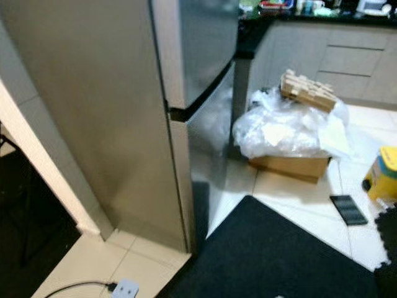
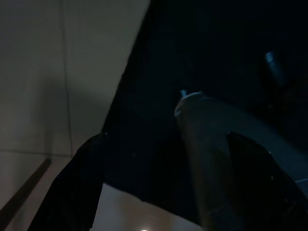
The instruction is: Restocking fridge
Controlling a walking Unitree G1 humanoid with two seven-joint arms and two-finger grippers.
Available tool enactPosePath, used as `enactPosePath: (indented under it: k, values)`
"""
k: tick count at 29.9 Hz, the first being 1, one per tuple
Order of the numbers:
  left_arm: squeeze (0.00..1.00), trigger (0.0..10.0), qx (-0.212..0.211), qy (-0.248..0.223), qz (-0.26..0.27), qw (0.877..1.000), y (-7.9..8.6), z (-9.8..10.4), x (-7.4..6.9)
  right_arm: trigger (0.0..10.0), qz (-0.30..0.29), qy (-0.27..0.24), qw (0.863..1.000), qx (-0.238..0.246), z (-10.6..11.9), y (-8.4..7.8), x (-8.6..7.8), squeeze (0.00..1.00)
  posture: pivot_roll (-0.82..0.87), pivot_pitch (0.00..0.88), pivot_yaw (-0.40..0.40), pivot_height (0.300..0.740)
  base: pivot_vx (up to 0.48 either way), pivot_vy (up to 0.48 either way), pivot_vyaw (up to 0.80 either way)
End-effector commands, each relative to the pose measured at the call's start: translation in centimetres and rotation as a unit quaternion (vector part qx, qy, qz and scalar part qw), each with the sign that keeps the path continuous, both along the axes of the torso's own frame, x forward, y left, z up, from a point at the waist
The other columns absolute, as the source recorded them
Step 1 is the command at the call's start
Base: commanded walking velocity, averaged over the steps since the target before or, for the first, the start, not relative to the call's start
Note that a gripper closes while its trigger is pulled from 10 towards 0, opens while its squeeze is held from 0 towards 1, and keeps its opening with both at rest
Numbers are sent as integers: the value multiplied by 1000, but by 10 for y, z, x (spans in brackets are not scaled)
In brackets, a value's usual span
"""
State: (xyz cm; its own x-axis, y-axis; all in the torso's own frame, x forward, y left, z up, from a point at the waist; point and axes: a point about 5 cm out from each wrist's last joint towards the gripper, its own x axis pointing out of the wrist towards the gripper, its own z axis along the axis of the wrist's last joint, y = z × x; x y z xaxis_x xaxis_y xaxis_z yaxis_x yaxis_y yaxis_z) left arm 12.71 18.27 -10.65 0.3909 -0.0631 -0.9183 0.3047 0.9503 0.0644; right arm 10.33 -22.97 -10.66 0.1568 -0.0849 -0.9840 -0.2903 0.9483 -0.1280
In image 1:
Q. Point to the steel fridge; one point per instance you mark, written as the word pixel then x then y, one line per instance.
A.
pixel 99 93

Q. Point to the clear plastic bag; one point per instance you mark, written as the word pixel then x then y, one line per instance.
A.
pixel 279 130

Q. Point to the brown cardboard box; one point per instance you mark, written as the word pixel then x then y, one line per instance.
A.
pixel 288 166

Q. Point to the black floor mat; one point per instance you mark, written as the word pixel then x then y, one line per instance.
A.
pixel 267 261

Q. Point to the red basket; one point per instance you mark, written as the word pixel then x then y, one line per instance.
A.
pixel 276 5

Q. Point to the wooden slat block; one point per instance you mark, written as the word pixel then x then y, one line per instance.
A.
pixel 307 92

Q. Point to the small black ribbed pad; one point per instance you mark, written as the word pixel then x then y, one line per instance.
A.
pixel 348 210

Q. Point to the grey kitchen counter cabinet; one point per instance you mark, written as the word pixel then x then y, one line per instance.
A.
pixel 347 62

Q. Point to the yellow box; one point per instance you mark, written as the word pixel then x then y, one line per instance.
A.
pixel 386 174

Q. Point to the white countertop appliance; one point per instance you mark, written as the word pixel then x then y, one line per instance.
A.
pixel 372 5

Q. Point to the black foam puzzle mat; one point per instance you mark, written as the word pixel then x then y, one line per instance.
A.
pixel 388 248

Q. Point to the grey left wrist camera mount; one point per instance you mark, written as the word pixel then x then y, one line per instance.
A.
pixel 124 288

